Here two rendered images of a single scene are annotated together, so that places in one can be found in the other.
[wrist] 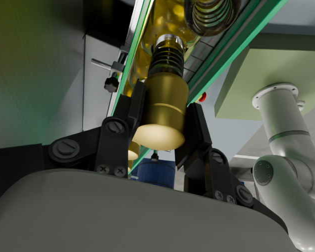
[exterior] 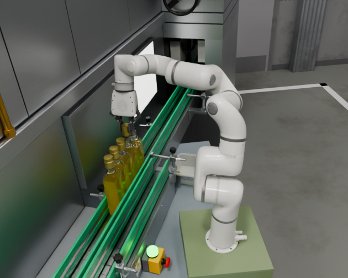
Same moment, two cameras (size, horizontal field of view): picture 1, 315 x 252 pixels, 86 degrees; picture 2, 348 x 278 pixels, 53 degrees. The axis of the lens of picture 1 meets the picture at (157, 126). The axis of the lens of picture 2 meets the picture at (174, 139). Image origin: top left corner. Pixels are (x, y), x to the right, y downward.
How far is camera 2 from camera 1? 1.46 m
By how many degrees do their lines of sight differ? 113
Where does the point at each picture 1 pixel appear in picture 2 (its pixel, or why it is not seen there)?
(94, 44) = (88, 209)
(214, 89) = (180, 267)
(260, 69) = (194, 220)
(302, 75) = not seen: hidden behind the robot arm
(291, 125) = not seen: hidden behind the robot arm
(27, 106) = (89, 144)
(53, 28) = (98, 153)
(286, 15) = not seen: hidden behind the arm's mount
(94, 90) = (69, 240)
